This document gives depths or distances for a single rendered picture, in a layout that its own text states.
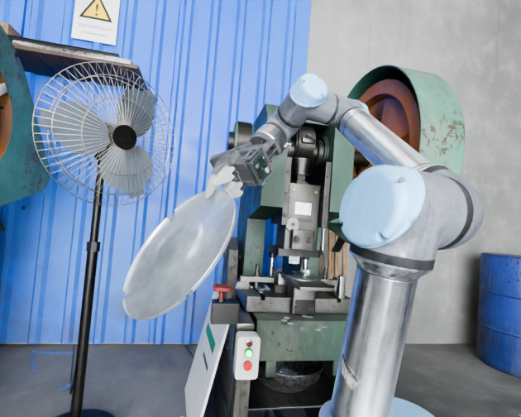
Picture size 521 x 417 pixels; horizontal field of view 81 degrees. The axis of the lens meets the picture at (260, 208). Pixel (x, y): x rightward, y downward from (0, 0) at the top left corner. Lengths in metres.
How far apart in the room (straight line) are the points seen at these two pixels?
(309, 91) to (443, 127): 0.67
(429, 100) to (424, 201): 0.89
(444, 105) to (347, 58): 1.89
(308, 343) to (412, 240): 0.86
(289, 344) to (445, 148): 0.89
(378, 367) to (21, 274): 2.53
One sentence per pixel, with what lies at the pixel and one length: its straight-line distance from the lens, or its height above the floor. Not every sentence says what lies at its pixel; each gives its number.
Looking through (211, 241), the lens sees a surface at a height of 0.96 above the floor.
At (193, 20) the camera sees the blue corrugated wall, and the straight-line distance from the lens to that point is 2.89.
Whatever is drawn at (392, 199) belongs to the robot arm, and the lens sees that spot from 0.41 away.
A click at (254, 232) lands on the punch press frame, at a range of 1.51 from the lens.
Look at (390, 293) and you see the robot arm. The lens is 0.46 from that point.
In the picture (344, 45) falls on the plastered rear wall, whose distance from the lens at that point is 3.16.
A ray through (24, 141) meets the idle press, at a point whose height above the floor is 1.30.
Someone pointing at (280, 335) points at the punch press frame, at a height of 0.59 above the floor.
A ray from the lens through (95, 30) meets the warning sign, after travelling 2.87.
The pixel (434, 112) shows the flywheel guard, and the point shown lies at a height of 1.43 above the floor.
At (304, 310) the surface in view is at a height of 0.66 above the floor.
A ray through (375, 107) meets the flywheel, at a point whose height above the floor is 1.60.
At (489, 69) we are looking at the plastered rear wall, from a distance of 4.02.
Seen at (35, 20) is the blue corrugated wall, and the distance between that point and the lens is 3.01.
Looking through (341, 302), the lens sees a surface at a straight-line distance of 1.35.
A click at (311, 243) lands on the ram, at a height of 0.92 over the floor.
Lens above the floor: 1.00
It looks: 2 degrees up
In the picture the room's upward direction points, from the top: 5 degrees clockwise
